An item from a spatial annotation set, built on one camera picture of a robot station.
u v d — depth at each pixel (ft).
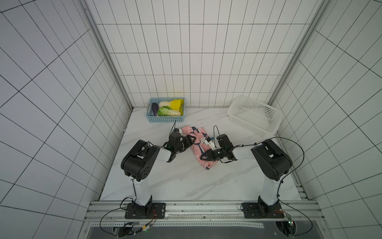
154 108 3.76
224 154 2.49
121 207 2.36
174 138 2.49
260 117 3.72
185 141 2.80
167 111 3.51
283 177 1.73
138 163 1.66
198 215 2.38
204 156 2.88
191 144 2.83
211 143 2.90
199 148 2.94
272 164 1.63
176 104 3.61
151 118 3.68
